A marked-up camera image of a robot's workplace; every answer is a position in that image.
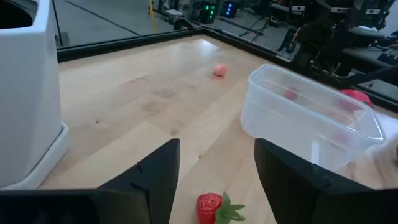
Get white hexagonal planter pot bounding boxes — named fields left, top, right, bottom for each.
left=0, top=0, right=70, bottom=190

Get black device blue lights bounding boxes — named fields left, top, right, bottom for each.
left=222, top=0, right=240, bottom=18

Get red oval fruit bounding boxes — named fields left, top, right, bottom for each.
left=338, top=88, right=373, bottom=113

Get yellow cable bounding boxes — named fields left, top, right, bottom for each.
left=148, top=0, right=157, bottom=35

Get black computer green lights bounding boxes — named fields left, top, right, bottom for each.
left=189, top=0, right=220, bottom=25

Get small red fruit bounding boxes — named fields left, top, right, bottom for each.
left=284, top=86, right=299, bottom=101

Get small pale pink fruit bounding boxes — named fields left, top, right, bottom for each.
left=213, top=63, right=228, bottom=79

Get red strawberry long green stem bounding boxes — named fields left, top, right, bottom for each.
left=196, top=191, right=246, bottom=224

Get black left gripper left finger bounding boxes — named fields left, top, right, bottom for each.
left=98, top=138, right=181, bottom=224

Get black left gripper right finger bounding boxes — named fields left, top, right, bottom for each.
left=254, top=138, right=374, bottom=224

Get clear plastic tupperware container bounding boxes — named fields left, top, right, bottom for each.
left=239, top=64, right=387, bottom=172

